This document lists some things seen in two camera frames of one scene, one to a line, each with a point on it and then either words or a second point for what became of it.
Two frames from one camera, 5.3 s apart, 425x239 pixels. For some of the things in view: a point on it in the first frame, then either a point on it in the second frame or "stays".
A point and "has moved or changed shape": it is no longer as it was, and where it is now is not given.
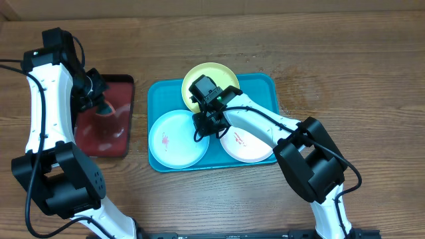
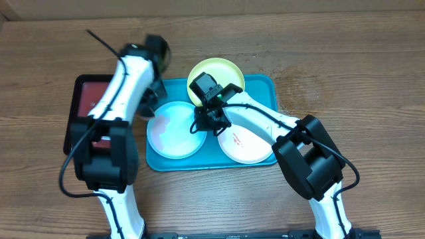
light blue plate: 172,142 has moved or changed shape
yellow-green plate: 220,75 has moved or changed shape
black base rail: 236,234 stays
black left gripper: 80,104 → 159,93
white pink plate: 245,146 stays
